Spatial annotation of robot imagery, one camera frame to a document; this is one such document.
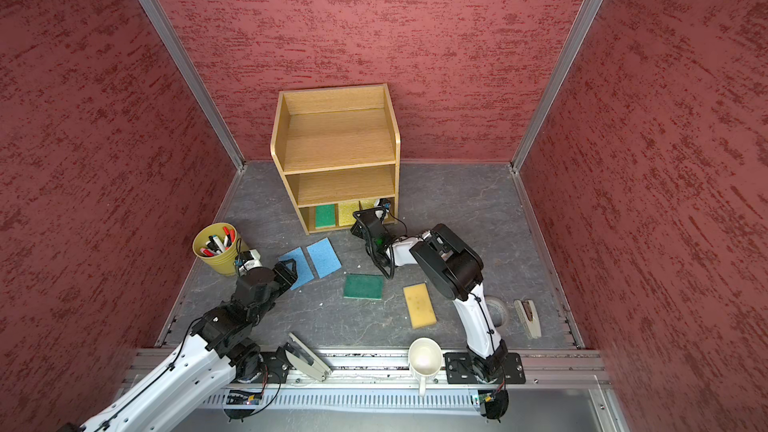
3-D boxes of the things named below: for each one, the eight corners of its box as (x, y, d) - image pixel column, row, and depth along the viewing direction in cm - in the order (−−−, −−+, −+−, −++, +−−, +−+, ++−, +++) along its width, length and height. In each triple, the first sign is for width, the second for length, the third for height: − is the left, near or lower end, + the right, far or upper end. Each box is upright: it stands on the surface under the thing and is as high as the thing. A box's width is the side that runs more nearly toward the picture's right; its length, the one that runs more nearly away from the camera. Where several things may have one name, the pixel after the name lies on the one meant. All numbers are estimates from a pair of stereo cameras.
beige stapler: (523, 338, 81) (527, 335, 79) (514, 303, 87) (517, 300, 85) (540, 338, 81) (544, 335, 79) (529, 304, 87) (533, 300, 85)
